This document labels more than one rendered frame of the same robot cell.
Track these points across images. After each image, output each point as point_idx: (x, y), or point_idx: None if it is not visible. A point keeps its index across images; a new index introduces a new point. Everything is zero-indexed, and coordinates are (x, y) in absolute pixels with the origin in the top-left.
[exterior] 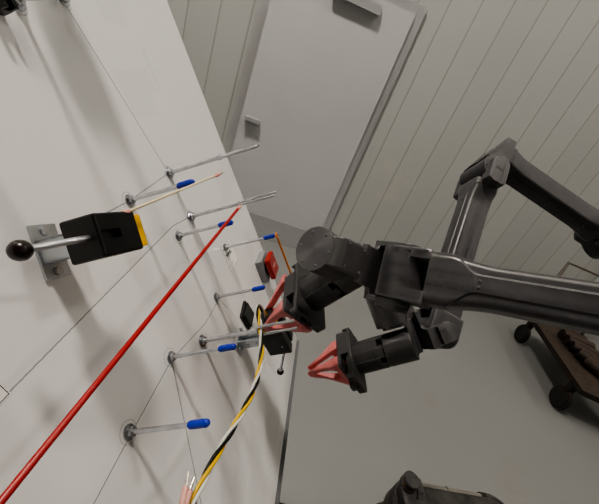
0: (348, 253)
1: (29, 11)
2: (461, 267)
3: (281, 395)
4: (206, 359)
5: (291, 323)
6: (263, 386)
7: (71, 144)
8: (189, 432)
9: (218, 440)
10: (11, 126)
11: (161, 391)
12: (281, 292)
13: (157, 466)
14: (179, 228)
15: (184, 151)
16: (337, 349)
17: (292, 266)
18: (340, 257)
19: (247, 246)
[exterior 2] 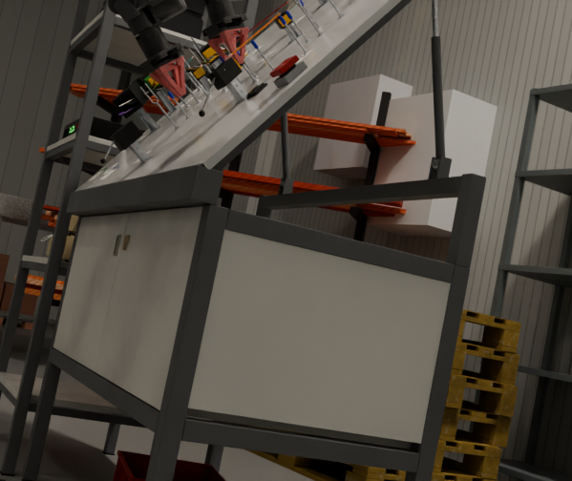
0: None
1: None
2: None
3: (181, 157)
4: (245, 89)
5: (221, 49)
6: (204, 133)
7: (331, 13)
8: (224, 100)
9: (209, 115)
10: (328, 12)
11: (245, 82)
12: (241, 38)
13: (224, 96)
14: (312, 38)
15: (362, 5)
16: (178, 57)
17: (247, 19)
18: None
19: (310, 58)
